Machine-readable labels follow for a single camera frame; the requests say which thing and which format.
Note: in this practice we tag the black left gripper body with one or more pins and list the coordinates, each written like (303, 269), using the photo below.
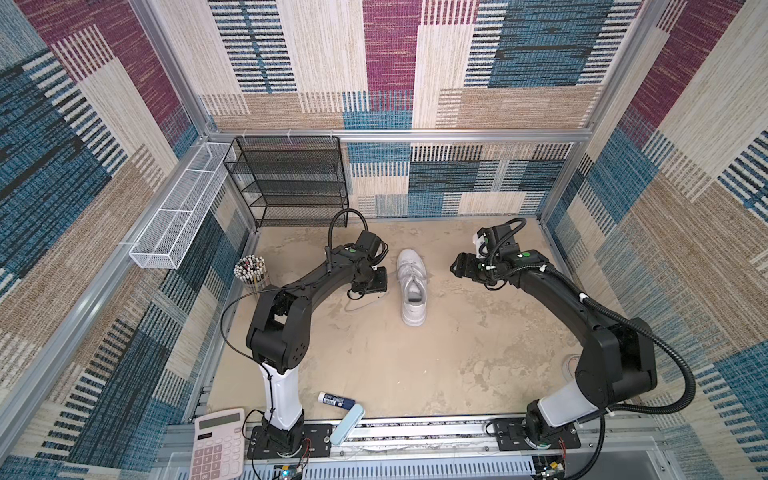
(375, 281)

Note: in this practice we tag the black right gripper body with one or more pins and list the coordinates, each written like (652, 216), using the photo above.
(475, 269)

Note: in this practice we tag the white leather sneaker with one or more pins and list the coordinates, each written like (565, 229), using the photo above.
(413, 279)

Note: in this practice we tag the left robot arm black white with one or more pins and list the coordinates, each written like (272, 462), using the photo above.
(280, 329)

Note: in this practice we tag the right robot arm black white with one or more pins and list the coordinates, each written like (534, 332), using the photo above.
(617, 362)

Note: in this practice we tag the cup of coloured pencils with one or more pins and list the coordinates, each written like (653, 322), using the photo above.
(251, 270)

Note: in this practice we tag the blue white glue stick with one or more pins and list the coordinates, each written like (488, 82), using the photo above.
(336, 401)

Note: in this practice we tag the light blue eraser block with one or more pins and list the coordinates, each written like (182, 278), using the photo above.
(347, 425)

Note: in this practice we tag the clear tape roll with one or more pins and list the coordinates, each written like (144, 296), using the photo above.
(569, 366)

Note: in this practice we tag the pink desk calculator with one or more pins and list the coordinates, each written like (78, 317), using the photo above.
(218, 450)

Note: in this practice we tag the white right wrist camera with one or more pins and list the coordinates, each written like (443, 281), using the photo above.
(480, 243)

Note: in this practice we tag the black wire mesh shelf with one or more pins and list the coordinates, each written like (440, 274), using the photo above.
(289, 180)

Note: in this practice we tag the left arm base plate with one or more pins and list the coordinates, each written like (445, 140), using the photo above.
(269, 442)

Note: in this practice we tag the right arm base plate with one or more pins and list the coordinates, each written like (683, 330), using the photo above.
(520, 434)

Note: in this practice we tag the white wire mesh basket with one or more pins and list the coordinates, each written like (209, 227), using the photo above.
(165, 241)

